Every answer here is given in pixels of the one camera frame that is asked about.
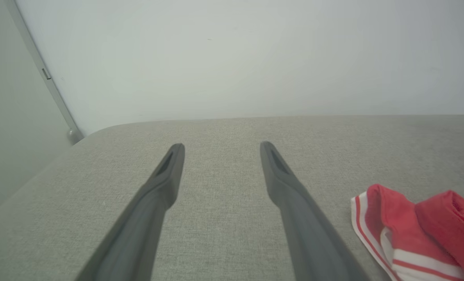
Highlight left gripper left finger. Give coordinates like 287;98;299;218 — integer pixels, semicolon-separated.
75;143;186;281

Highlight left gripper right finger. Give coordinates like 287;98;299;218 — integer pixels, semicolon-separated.
260;141;370;281

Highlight red white jersey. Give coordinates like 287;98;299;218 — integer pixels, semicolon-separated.
350;184;464;281

